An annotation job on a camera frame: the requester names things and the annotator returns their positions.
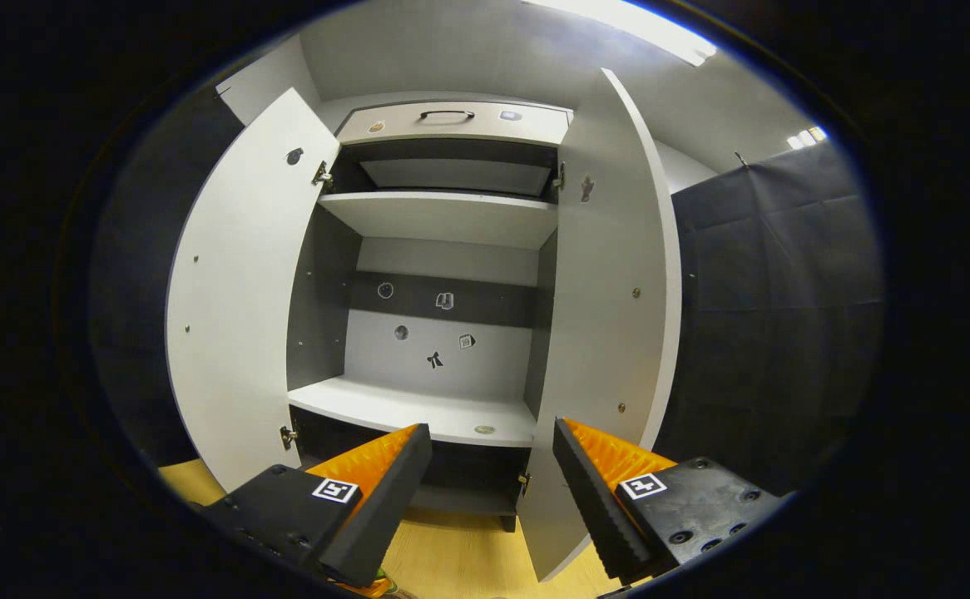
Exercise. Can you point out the white cabinet shelf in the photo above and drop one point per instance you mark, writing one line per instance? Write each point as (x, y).
(402, 408)
(443, 218)

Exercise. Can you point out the metal door hinge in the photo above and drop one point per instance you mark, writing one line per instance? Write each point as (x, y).
(560, 176)
(524, 480)
(322, 175)
(288, 436)

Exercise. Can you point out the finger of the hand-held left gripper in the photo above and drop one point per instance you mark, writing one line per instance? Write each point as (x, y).
(367, 590)

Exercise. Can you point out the small ceiling light panel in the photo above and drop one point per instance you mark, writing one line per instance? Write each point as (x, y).
(808, 136)

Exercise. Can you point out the black cloth clip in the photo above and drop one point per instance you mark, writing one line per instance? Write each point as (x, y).
(740, 158)

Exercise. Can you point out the grey cabinet drawer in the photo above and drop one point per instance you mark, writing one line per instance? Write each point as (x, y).
(452, 133)

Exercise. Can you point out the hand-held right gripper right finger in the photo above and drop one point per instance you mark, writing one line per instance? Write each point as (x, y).
(589, 507)

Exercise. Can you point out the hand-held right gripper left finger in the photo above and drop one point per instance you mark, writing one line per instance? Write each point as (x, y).
(393, 491)

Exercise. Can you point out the white cabinet door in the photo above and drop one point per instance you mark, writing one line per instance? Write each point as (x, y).
(610, 291)
(244, 291)

